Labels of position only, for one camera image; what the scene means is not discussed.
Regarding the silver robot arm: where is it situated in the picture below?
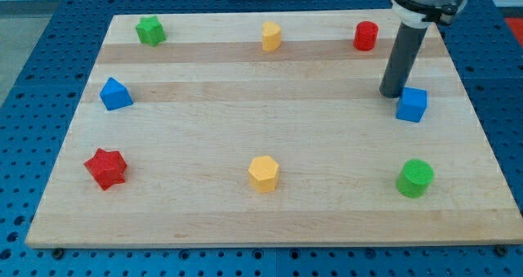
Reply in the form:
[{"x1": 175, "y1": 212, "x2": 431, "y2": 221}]
[{"x1": 390, "y1": 0, "x2": 467, "y2": 29}]

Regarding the green star block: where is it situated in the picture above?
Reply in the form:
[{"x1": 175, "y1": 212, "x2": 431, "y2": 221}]
[{"x1": 136, "y1": 16, "x2": 166, "y2": 47}]

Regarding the red star block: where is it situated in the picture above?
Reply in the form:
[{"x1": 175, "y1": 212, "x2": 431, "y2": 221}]
[{"x1": 83, "y1": 148, "x2": 127, "y2": 190}]

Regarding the wooden board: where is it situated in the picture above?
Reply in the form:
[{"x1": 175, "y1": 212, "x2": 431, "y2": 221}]
[{"x1": 26, "y1": 9, "x2": 522, "y2": 248}]

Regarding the yellow hexagon block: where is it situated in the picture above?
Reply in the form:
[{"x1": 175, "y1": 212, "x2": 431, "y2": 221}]
[{"x1": 248, "y1": 155, "x2": 280, "y2": 194}]

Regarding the yellow half-round block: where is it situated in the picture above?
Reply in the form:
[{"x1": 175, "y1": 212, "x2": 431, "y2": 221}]
[{"x1": 261, "y1": 21, "x2": 282, "y2": 51}]

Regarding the red cylinder block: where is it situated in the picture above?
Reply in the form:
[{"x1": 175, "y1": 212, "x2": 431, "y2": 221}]
[{"x1": 353, "y1": 21, "x2": 379, "y2": 51}]

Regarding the blue triangular block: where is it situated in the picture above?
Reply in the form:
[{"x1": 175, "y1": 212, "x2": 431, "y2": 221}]
[{"x1": 99, "y1": 78, "x2": 133, "y2": 110}]

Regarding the blue cube block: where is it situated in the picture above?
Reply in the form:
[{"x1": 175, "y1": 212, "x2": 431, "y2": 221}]
[{"x1": 396, "y1": 87, "x2": 428, "y2": 123}]

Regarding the green cylinder block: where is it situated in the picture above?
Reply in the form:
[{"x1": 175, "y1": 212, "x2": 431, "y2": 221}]
[{"x1": 396, "y1": 159, "x2": 434, "y2": 199}]

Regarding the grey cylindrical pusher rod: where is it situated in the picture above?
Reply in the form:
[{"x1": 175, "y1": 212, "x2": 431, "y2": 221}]
[{"x1": 379, "y1": 23, "x2": 427, "y2": 98}]

